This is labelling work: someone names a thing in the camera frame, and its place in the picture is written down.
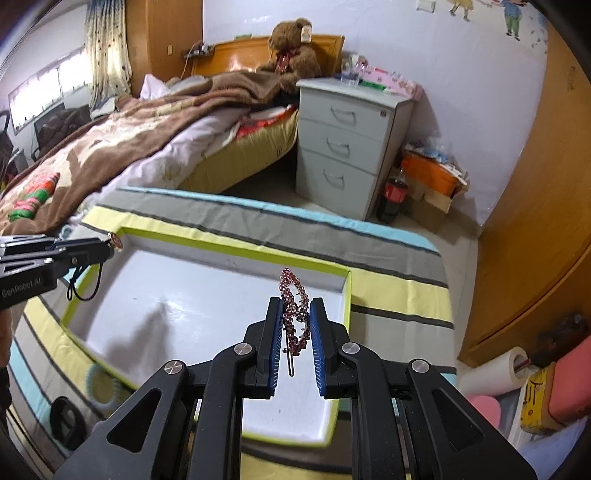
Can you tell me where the black charm hair elastic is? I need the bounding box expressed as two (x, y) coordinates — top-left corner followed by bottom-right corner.
(66, 232), (123, 302)

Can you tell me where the black headband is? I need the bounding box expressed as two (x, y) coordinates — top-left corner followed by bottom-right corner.
(49, 396), (87, 450)

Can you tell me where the brown fleece blanket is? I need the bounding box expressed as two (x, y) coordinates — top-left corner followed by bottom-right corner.
(1, 71), (280, 235)

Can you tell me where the striped tablecloth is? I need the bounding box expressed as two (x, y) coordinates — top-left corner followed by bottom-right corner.
(8, 188), (456, 477)

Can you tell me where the green shallow tray box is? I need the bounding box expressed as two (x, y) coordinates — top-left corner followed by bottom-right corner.
(59, 223), (354, 449)

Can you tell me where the cola bottle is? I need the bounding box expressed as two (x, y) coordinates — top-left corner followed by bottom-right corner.
(377, 169), (409, 224)

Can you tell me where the pink foam roll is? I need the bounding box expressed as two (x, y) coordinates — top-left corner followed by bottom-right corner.
(468, 395), (502, 428)

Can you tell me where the white paper roll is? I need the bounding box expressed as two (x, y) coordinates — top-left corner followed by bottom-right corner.
(458, 347), (529, 397)

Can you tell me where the orange storage bin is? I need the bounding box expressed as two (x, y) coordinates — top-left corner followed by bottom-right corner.
(401, 153), (467, 198)

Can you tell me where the grey drawer nightstand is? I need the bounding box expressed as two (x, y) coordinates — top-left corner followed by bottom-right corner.
(295, 78), (415, 220)

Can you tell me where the large wooden wardrobe right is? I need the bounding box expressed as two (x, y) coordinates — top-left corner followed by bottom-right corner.
(459, 27), (590, 367)

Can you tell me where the dotted curtain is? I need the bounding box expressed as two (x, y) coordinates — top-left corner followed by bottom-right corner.
(84, 0), (132, 108)

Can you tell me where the yellow tin box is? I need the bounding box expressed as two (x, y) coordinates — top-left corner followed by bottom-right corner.
(520, 362), (564, 435)

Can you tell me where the tall wooden wardrobe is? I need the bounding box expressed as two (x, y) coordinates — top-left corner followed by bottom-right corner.
(125, 0), (202, 97)

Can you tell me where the pink plastic bucket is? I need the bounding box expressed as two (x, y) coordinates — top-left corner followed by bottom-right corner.
(549, 337), (591, 424)

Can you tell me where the pink floral box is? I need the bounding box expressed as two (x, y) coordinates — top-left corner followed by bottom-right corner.
(359, 66), (423, 101)

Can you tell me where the wooden headboard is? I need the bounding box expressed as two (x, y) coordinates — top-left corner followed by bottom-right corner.
(190, 34), (345, 77)

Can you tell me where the brown teddy bear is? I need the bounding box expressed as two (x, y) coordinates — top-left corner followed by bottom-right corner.
(256, 18), (322, 94)

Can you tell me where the cartoon wall sticker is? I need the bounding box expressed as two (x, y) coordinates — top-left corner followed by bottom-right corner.
(415, 0), (548, 50)

